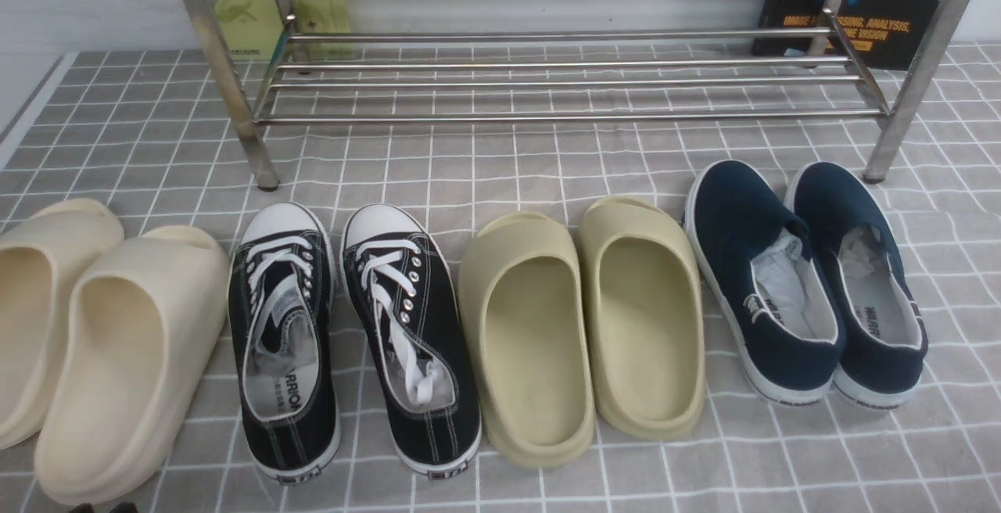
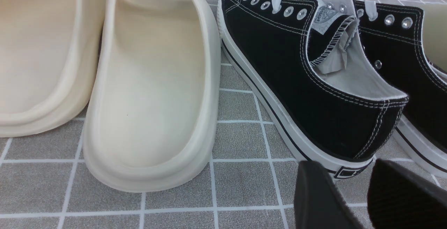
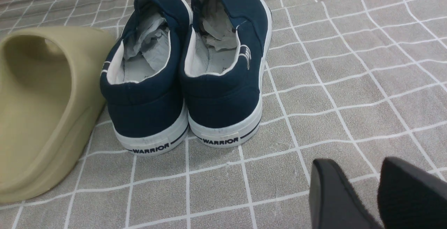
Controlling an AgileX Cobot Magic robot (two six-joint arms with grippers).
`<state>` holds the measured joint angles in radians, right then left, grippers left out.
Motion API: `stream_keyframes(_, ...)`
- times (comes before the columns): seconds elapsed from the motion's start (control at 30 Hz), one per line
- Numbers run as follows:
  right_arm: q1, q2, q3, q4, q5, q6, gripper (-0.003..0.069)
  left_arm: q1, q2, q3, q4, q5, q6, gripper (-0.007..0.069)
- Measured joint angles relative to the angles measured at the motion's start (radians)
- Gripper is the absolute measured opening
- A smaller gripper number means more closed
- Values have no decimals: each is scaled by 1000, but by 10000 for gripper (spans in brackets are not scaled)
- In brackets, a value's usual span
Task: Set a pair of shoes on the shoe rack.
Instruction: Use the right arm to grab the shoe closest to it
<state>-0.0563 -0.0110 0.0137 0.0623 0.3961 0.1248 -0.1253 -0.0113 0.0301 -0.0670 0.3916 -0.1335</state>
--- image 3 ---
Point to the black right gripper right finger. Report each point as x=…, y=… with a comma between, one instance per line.
x=411, y=198

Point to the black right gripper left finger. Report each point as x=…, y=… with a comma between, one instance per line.
x=333, y=202

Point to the navy slip-on shoe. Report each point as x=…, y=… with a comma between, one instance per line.
x=139, y=78
x=222, y=68

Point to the grey checked floor mat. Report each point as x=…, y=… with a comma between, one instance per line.
x=350, y=80

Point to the olive green slide, right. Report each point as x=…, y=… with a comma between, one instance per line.
x=50, y=101

